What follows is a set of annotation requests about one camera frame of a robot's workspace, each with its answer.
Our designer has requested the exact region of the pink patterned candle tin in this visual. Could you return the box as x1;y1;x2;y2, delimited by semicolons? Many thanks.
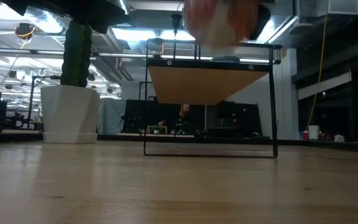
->
183;0;260;48

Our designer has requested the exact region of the dark green cactus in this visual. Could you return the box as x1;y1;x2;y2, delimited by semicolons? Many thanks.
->
60;19;93;88

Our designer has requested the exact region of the white ceiling air unit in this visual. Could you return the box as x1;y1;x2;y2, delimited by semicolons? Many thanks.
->
296;0;358;19

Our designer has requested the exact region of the wooden shelf riser black frame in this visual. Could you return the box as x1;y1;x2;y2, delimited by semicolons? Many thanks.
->
143;37;284;159

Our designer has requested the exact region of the black aluminium rig frame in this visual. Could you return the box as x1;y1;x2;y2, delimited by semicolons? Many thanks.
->
0;129;358;153

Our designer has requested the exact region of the person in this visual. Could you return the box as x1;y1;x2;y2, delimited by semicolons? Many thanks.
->
158;104;198;135

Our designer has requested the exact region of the white faceted plant pot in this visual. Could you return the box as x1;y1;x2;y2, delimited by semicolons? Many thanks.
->
40;84;101;144

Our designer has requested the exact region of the black desk partition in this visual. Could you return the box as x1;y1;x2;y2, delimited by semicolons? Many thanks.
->
122;98;262;138

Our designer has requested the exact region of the black ceiling cable reel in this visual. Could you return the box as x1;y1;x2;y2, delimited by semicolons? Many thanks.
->
14;22;36;40

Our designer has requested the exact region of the yellow cable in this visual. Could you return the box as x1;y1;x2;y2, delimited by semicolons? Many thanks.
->
305;14;328;131

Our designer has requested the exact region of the grey covered cabinet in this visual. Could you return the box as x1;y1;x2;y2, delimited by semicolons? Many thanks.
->
97;98;127;135

